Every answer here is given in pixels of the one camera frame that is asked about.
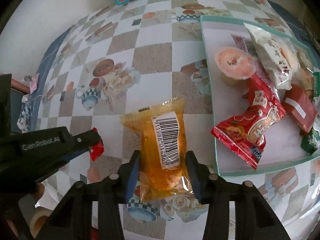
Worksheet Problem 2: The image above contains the orange striped snack packet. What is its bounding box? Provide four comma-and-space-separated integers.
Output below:
298, 68, 313, 91

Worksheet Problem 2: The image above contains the blue white crumpled cloth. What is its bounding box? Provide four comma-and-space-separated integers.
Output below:
17, 94, 32, 133

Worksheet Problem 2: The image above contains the beige jelly cup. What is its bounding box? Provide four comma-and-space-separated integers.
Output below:
214, 47, 256, 86

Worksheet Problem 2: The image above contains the orange snack packet with barcode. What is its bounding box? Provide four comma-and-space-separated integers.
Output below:
120, 97, 192, 202

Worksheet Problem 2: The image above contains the small pink wrapper packet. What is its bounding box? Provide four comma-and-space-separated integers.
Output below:
22, 73, 40, 94

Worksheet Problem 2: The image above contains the checkered printed tablecloth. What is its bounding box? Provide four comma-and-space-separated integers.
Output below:
36, 0, 319, 239

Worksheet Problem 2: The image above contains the pink rolled mat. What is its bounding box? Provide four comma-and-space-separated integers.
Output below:
11, 79, 30, 94

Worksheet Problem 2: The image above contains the small red candy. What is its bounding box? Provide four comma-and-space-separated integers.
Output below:
89, 127, 104, 162

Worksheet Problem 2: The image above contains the white snack packet red text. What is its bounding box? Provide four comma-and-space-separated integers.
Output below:
244, 23, 300, 90

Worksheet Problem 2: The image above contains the green bean biscuit packet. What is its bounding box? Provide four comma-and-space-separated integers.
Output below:
301, 72, 319, 155

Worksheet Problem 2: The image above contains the red rectangular snack packet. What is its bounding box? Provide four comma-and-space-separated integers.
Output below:
281, 84, 318, 134

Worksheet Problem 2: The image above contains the red crinkled snack bag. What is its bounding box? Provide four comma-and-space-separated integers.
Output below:
211, 74, 286, 169

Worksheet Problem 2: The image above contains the teal shallow tray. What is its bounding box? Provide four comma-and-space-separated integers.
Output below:
199, 14, 320, 177

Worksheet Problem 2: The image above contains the tape roll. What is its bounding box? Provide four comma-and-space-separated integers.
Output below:
29, 206, 53, 238

